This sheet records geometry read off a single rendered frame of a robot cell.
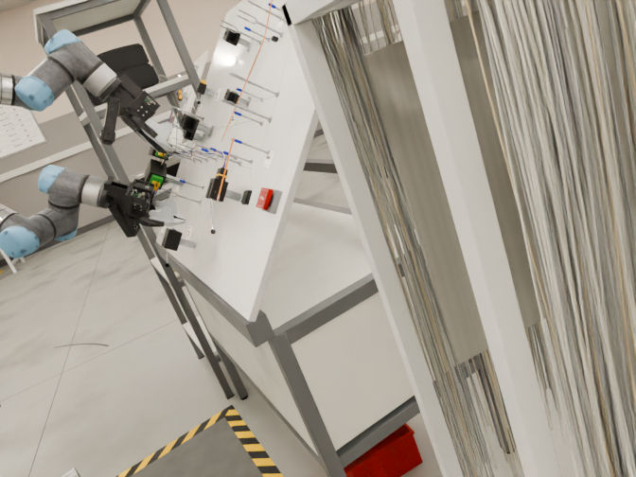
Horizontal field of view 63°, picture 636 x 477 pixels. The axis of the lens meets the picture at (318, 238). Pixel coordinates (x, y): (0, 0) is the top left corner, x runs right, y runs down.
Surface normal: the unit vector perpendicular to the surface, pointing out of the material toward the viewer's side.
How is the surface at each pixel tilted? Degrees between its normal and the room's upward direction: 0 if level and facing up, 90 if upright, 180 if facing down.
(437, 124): 90
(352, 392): 90
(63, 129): 90
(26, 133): 90
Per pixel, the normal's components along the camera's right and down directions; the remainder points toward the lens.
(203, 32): 0.30, 0.22
